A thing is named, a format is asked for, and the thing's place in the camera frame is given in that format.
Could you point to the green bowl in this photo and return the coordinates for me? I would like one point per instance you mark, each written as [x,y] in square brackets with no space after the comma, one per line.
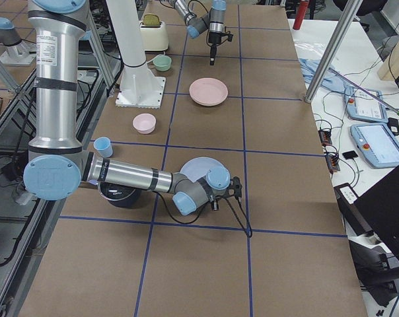
[162,62]

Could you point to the light blue cup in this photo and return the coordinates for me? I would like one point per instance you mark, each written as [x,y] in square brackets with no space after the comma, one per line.
[103,146]

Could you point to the pink bowl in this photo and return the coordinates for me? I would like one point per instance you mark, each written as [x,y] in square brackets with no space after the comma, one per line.
[144,123]

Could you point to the blue plate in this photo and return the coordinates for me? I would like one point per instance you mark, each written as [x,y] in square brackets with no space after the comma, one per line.
[198,167]

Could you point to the toast slice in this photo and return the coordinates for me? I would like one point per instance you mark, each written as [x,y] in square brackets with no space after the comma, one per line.
[151,20]

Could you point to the teach pendant far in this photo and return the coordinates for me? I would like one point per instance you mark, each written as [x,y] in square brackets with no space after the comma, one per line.
[360,106]

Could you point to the dark blue saucepan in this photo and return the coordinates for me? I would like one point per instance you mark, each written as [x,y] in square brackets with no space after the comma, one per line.
[122,204]

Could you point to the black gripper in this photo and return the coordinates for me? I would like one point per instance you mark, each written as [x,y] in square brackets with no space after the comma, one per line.
[213,38]
[215,205]

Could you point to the aluminium frame post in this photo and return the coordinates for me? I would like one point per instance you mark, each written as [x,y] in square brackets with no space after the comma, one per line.
[335,41]

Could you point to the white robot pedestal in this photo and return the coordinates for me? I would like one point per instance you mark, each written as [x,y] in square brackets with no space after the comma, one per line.
[139,87]

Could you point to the pink plate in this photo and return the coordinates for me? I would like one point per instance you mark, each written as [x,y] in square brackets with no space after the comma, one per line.
[208,91]

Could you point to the teach pendant near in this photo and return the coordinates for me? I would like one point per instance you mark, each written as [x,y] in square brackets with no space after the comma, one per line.
[377,143]

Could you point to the red bottle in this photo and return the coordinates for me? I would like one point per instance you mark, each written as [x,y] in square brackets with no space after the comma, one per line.
[301,12]

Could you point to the reacher grabber stick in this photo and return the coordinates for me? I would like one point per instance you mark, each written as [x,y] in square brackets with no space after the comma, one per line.
[387,105]

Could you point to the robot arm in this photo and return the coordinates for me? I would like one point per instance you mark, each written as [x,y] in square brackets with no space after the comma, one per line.
[57,163]
[212,22]

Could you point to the cream toaster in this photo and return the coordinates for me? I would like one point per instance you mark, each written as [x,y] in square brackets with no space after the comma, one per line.
[155,39]

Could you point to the teach pendant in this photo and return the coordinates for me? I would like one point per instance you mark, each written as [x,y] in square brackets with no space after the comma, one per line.
[377,143]
[360,106]

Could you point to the black laptop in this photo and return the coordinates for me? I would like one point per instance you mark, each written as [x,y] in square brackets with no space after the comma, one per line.
[379,206]

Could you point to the glass pot lid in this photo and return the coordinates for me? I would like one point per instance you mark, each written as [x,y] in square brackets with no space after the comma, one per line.
[116,192]

